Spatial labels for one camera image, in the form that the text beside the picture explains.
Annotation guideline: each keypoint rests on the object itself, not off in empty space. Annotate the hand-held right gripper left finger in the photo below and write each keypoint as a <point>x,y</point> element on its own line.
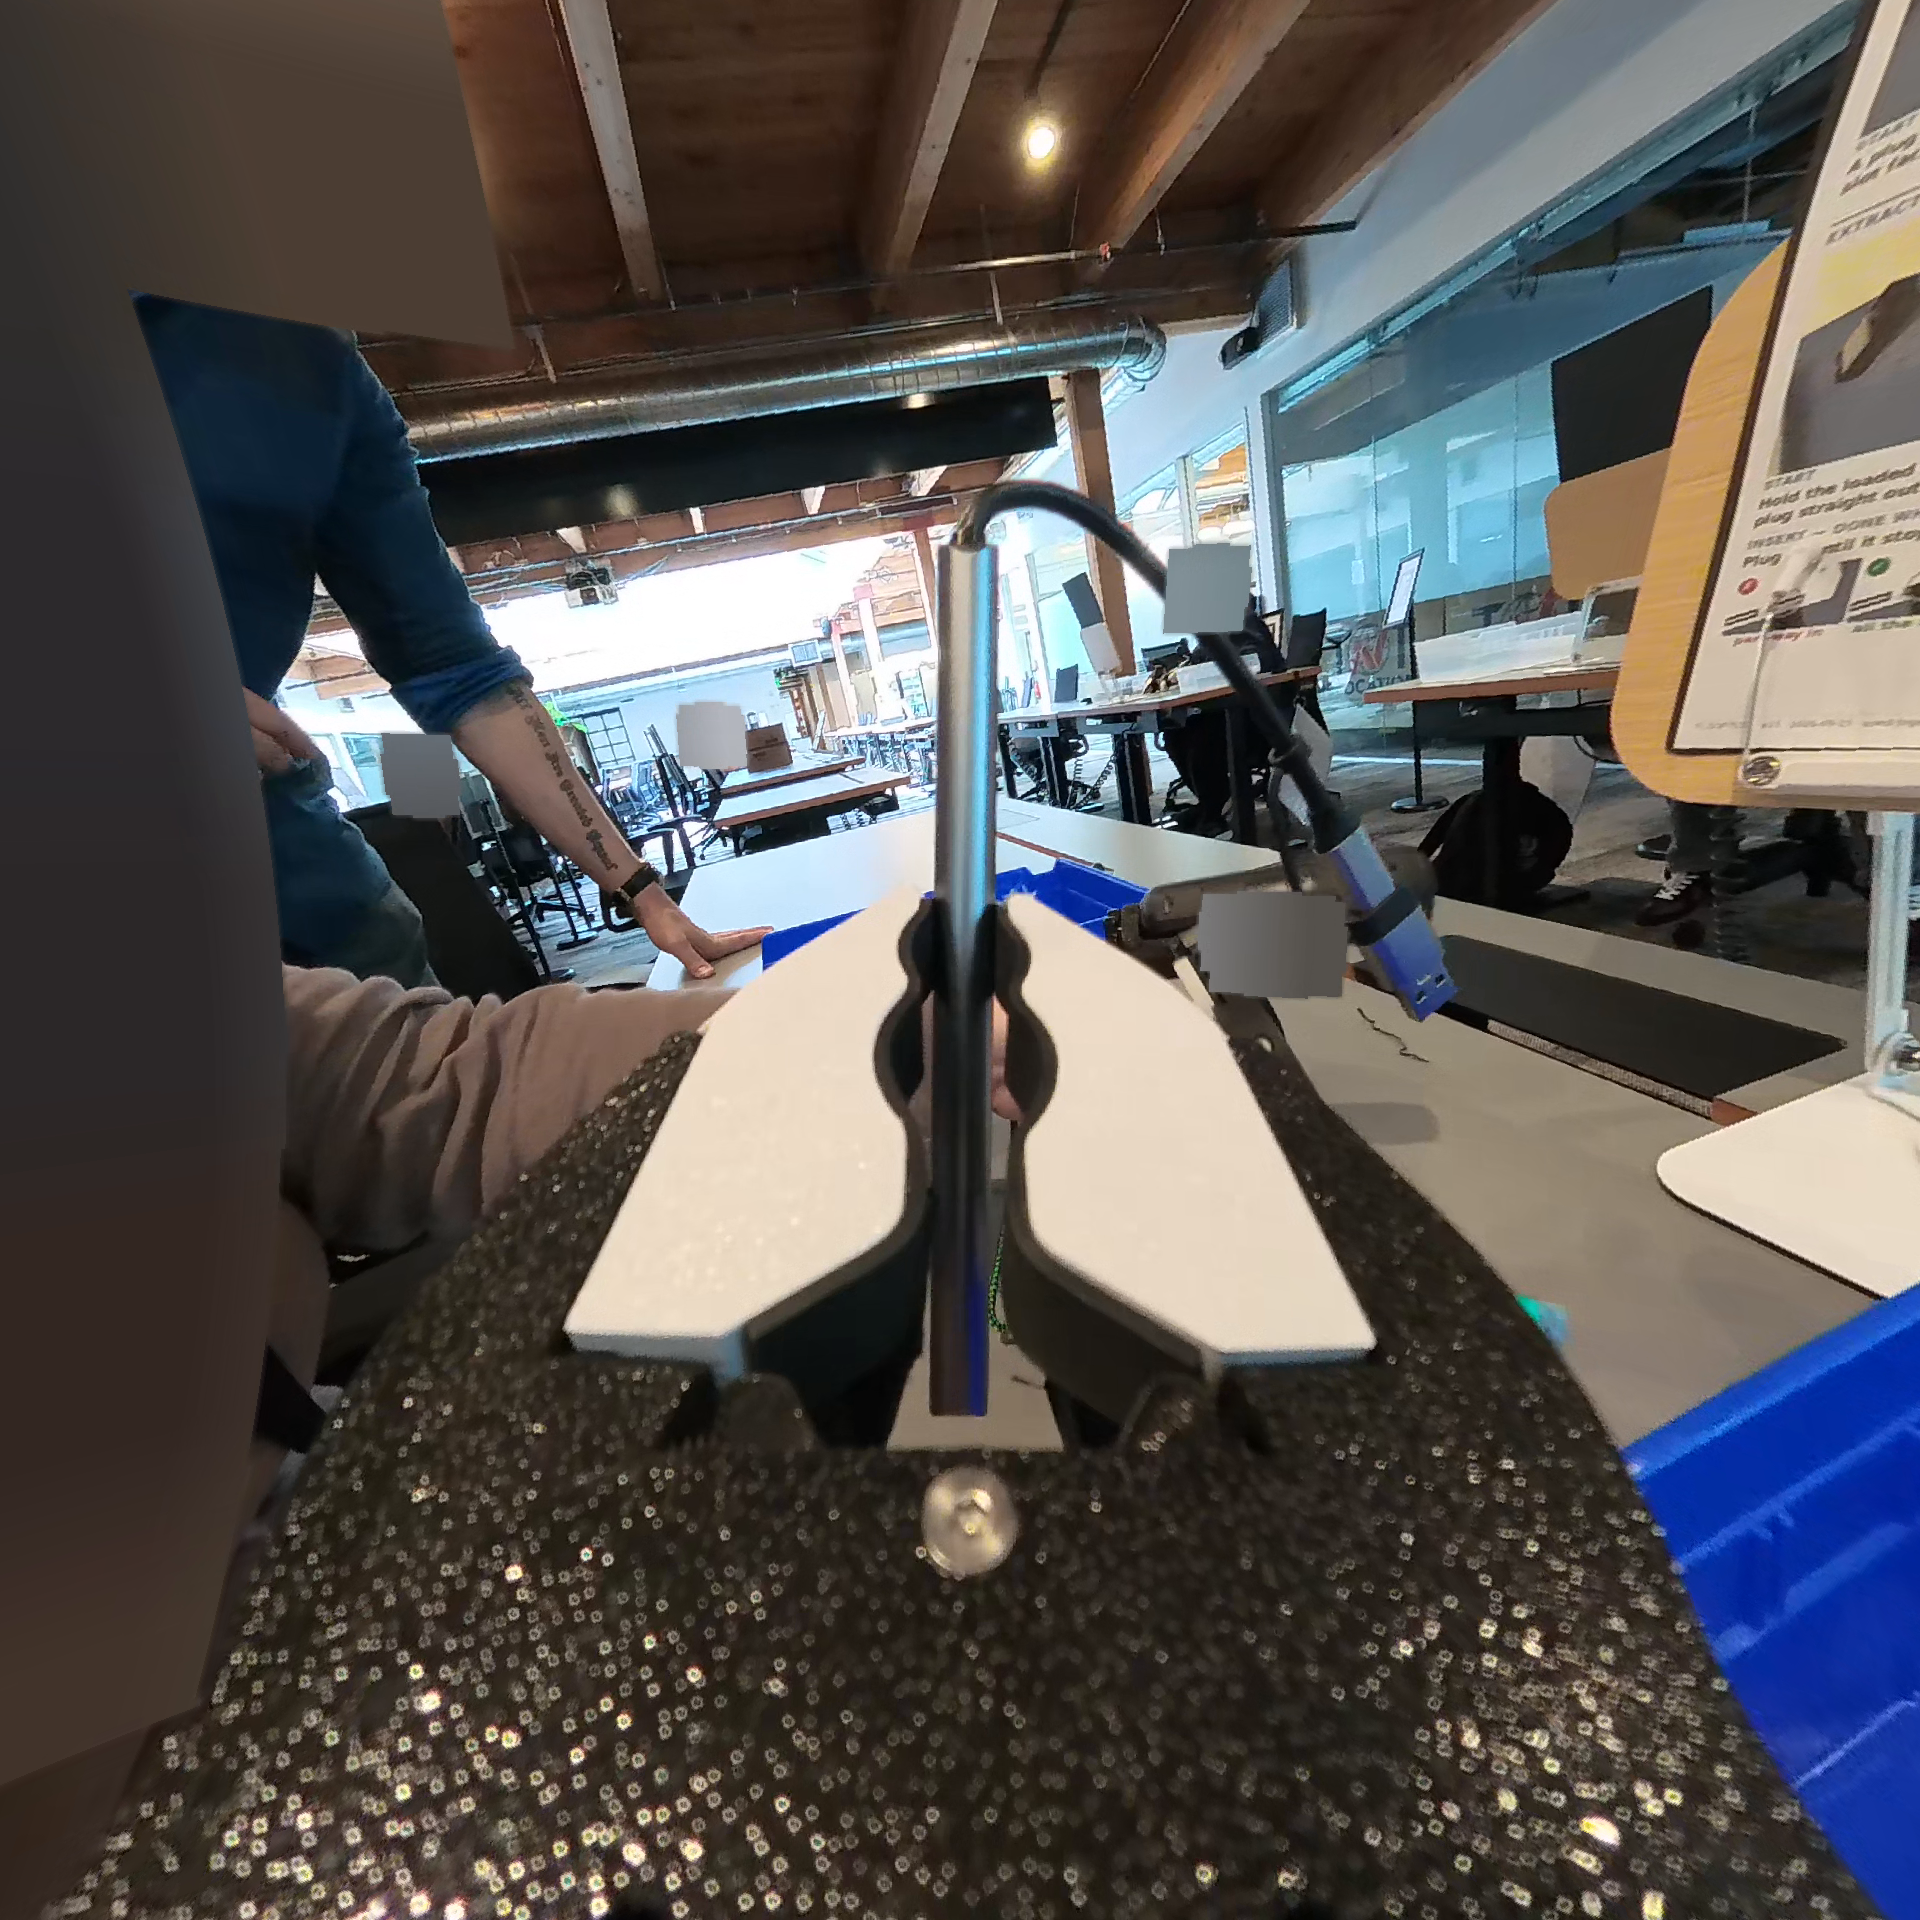
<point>764,1186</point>

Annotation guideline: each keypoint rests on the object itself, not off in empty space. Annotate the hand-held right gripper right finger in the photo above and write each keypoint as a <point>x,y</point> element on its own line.
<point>1184,1201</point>

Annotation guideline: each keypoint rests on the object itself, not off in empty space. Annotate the person's left forearm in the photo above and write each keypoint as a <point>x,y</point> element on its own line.
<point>480,1081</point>

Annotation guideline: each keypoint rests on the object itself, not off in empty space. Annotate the dark metal clamp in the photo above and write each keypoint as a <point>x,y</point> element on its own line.
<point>1148,922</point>

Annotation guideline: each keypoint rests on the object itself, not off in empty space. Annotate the blue plastic bin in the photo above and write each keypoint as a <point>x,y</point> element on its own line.
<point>1066,886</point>
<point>1800,1621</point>

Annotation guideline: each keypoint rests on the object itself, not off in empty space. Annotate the black backpack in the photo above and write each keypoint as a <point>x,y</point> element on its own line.
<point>1500,850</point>

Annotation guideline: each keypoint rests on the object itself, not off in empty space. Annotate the black desk mat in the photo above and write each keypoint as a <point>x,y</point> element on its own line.
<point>1634,1020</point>

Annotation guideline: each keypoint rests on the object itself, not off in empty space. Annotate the wooden office desk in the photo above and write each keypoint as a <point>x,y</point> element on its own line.
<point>1483,686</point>

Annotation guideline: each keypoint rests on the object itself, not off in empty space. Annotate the white stand base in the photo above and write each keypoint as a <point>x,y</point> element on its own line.
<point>1800,1186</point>

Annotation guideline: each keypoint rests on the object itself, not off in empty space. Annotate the wooden stand board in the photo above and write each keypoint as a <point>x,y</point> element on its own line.
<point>1688,601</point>

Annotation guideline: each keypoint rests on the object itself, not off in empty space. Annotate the wooden desk divider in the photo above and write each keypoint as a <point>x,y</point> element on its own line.
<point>1604,525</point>

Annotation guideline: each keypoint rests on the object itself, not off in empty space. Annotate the black monitor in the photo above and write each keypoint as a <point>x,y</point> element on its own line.
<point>1627,382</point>

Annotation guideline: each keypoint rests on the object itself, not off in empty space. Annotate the printed instruction sheet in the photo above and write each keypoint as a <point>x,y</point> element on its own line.
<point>1828,452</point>

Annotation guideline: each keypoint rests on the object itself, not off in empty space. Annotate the round ceiling lamp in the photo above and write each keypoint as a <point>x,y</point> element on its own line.
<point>1040,141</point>

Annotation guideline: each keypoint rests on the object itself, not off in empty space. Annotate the silver ceiling duct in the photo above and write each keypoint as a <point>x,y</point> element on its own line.
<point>780,382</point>

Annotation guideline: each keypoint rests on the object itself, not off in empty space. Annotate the black wall speaker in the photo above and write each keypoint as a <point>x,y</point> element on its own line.
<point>1240,347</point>

